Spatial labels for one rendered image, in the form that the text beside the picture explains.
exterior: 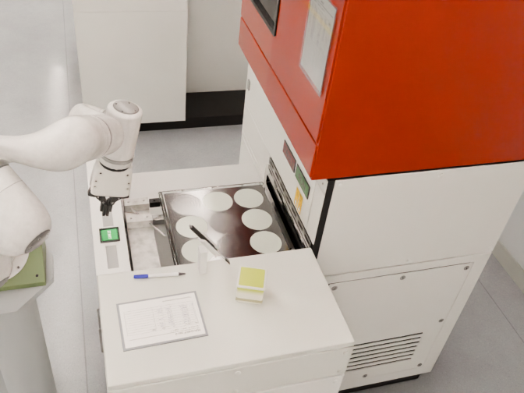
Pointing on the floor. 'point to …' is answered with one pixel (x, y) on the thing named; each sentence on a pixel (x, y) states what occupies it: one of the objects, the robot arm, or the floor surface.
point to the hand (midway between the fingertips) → (105, 207)
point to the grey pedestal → (25, 340)
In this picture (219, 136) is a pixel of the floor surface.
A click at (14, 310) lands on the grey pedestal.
